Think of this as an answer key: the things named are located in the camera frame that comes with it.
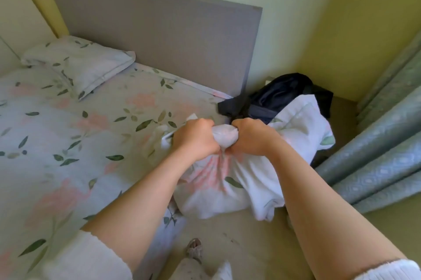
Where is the person's left hand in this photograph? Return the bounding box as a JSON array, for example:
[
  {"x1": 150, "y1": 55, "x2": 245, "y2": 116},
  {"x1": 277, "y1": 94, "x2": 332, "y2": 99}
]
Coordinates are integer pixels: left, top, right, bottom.
[{"x1": 172, "y1": 118, "x2": 221, "y2": 162}]

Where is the person's right hand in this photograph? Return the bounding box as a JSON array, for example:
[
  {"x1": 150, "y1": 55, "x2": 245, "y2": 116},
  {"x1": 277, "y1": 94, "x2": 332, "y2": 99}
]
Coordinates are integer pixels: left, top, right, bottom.
[{"x1": 225, "y1": 117, "x2": 280, "y2": 157}]

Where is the white floral pillowcase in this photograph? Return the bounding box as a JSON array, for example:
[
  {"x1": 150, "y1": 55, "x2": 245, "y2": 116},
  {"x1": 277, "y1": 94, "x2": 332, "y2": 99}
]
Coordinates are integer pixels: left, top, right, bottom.
[{"x1": 152, "y1": 93, "x2": 336, "y2": 222}]

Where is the person's right forearm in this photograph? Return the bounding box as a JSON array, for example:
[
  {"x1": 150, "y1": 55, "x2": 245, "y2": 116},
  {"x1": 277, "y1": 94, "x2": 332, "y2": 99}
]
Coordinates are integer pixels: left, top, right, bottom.
[{"x1": 266, "y1": 138, "x2": 407, "y2": 280}]

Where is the person's left forearm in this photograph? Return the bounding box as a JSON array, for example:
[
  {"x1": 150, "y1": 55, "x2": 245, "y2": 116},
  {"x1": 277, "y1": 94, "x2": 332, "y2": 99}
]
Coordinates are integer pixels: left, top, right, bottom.
[{"x1": 80, "y1": 145, "x2": 211, "y2": 273}]

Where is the dark navy garment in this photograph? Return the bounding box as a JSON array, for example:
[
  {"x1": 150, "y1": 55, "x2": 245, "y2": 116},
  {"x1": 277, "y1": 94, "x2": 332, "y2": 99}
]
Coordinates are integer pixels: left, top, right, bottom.
[{"x1": 217, "y1": 73, "x2": 334, "y2": 122}]

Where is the person's patterned slipper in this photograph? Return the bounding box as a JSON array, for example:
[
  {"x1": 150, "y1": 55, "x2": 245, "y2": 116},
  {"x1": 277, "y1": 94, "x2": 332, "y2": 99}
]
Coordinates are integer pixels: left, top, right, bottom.
[{"x1": 185, "y1": 238, "x2": 204, "y2": 264}]

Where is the grey upholstered headboard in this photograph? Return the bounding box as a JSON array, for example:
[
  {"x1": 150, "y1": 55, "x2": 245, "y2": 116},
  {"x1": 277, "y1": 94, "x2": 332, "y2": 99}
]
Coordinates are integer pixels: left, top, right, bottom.
[{"x1": 41, "y1": 0, "x2": 263, "y2": 98}]

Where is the person's light trouser leg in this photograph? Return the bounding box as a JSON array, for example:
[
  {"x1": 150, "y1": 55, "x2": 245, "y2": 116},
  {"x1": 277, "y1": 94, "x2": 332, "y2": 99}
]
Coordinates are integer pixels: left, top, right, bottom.
[{"x1": 171, "y1": 258, "x2": 233, "y2": 280}]

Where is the floral bed sheet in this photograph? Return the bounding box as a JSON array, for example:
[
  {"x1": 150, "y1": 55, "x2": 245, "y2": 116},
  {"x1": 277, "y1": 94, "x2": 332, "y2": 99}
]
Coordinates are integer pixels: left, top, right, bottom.
[{"x1": 0, "y1": 61, "x2": 235, "y2": 280}]

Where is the light blue patterned curtain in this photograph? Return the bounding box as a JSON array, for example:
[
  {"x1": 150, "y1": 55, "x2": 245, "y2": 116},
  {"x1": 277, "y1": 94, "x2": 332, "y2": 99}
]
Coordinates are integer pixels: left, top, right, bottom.
[{"x1": 314, "y1": 31, "x2": 421, "y2": 214}]

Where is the floral pillow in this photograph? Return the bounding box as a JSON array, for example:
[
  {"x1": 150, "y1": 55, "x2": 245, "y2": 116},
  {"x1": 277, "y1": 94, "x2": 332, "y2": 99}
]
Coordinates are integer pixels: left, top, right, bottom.
[{"x1": 20, "y1": 35, "x2": 137, "y2": 101}]

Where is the person's white left sleeve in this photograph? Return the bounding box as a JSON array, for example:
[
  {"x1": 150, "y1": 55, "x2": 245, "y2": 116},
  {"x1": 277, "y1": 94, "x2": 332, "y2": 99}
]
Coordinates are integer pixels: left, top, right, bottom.
[{"x1": 42, "y1": 230, "x2": 133, "y2": 280}]

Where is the person's white sleeve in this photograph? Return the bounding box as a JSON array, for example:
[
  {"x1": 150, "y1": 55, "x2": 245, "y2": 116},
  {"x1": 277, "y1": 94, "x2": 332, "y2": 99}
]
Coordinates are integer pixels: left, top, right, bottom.
[
  {"x1": 42, "y1": 230, "x2": 133, "y2": 280},
  {"x1": 351, "y1": 259, "x2": 421, "y2": 280}
]

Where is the person's white right sleeve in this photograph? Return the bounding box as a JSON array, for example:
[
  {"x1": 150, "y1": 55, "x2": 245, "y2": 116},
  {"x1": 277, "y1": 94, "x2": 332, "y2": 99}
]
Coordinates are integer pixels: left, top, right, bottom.
[{"x1": 351, "y1": 259, "x2": 421, "y2": 280}]

